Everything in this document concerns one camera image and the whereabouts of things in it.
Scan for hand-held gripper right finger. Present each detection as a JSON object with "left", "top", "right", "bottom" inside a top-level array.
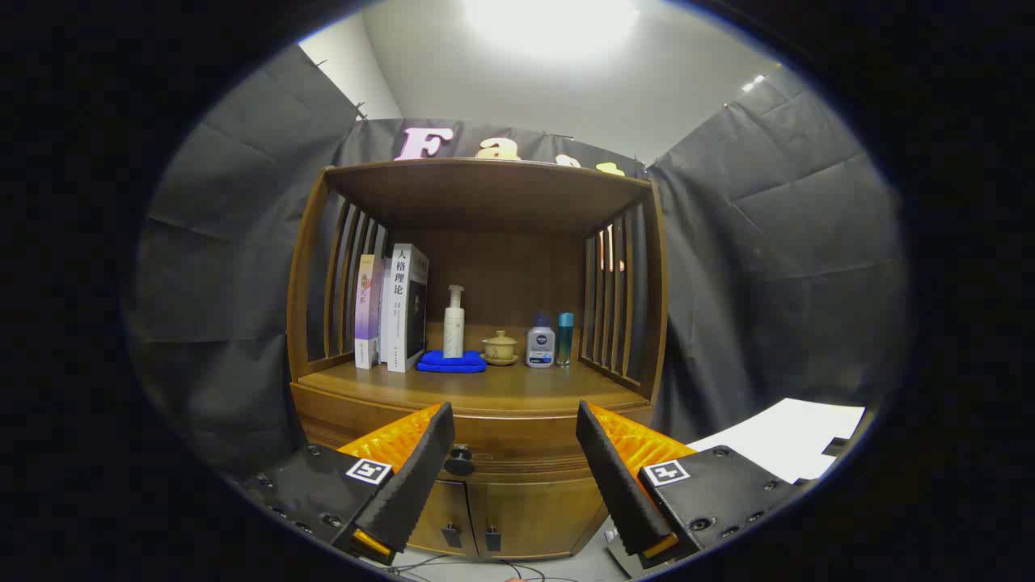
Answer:
[{"left": 576, "top": 400, "right": 817, "bottom": 571}]

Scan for white blue-capped lotion bottle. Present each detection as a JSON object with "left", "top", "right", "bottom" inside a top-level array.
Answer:
[{"left": 526, "top": 314, "right": 556, "bottom": 369}]

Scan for thin white book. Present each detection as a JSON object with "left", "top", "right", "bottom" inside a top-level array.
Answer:
[{"left": 378, "top": 257, "right": 395, "bottom": 365}]

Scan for blue folded cloth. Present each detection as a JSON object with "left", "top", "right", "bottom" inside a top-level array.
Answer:
[{"left": 416, "top": 349, "right": 488, "bottom": 374}]

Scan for purple book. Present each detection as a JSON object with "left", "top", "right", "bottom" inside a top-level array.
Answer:
[{"left": 354, "top": 255, "right": 386, "bottom": 370}]

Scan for grey panelled board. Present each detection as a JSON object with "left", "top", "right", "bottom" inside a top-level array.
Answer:
[{"left": 602, "top": 529, "right": 672, "bottom": 579}]

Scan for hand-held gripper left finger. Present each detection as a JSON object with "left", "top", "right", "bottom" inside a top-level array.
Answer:
[{"left": 239, "top": 402, "right": 456, "bottom": 567}]

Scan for wooden countertop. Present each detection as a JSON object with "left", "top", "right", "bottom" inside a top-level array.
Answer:
[{"left": 319, "top": 360, "right": 648, "bottom": 413}]

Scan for white sheet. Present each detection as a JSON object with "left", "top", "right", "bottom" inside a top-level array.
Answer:
[{"left": 687, "top": 398, "right": 866, "bottom": 484}]

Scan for brown wooden drawer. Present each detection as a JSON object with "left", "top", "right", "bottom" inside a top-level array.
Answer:
[{"left": 291, "top": 382, "right": 654, "bottom": 486}]

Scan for wooden cabinet door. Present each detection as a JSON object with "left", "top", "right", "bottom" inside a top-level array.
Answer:
[
  {"left": 473, "top": 477, "right": 607, "bottom": 560},
  {"left": 408, "top": 479, "right": 478, "bottom": 559}
]

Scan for white pump bottle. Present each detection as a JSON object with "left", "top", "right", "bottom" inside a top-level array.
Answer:
[{"left": 443, "top": 285, "right": 466, "bottom": 359}]

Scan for yellow lidded teacup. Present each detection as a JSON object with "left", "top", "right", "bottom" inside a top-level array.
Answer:
[{"left": 481, "top": 330, "right": 520, "bottom": 367}]

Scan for white portrait book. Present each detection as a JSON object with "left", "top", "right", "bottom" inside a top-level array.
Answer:
[{"left": 387, "top": 243, "right": 430, "bottom": 373}]

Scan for black floor cables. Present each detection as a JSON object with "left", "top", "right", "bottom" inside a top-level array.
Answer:
[{"left": 380, "top": 552, "right": 583, "bottom": 582}]

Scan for brown wooden cabinet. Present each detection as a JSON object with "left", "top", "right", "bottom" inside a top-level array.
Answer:
[{"left": 286, "top": 158, "right": 669, "bottom": 563}]

